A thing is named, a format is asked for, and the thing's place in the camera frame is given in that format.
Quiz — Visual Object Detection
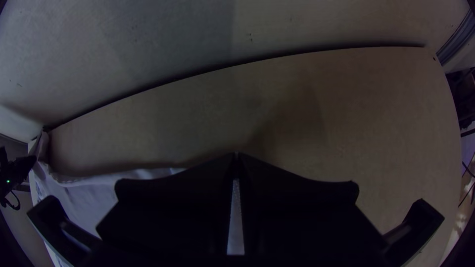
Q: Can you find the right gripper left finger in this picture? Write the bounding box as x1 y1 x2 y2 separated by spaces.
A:
95 152 238 267

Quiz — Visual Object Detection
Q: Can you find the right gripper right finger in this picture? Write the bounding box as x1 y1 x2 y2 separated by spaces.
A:
237 152 387 267

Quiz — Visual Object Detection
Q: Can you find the white t-shirt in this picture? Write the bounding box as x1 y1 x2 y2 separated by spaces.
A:
29 130 245 267

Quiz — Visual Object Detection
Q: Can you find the grey metal wall rail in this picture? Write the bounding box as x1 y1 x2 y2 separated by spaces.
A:
436 9 475 67

